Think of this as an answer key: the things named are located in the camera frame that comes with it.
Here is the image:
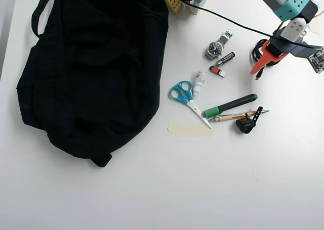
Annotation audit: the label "black fabric bag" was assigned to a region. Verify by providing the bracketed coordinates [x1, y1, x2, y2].
[16, 0, 170, 168]

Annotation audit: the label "black clip light with strap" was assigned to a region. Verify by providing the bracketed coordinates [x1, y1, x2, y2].
[235, 106, 264, 135]

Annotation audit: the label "black braided usb-c cable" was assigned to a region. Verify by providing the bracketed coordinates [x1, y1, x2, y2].
[251, 38, 281, 81]

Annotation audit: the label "black AAA battery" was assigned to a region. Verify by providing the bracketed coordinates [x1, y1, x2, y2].
[215, 52, 236, 66]

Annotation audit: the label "wooden ballpoint pen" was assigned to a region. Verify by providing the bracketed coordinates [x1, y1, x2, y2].
[208, 109, 270, 123]

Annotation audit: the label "blue handled scissors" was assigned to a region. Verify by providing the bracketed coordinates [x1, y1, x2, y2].
[169, 80, 212, 129]

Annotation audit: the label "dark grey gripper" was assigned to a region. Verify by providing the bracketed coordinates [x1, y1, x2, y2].
[250, 29, 321, 75]

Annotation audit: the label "long beige masking tape strip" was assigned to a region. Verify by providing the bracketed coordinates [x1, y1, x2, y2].
[167, 123, 213, 137]

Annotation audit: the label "red and black usb stick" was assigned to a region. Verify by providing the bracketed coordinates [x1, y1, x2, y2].
[209, 65, 227, 78]

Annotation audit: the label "short beige masking tape piece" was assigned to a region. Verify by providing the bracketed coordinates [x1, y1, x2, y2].
[307, 19, 322, 36]

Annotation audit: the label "black and green marker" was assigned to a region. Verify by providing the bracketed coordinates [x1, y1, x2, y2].
[203, 94, 259, 118]

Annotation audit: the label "thin black camera cable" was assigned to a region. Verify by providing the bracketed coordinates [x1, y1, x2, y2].
[177, 0, 316, 49]

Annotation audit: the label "small white plastic bottle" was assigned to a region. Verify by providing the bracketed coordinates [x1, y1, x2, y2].
[191, 70, 208, 96]

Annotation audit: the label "steel wristwatch with dark dial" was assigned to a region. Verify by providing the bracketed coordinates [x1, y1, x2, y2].
[204, 29, 235, 61]

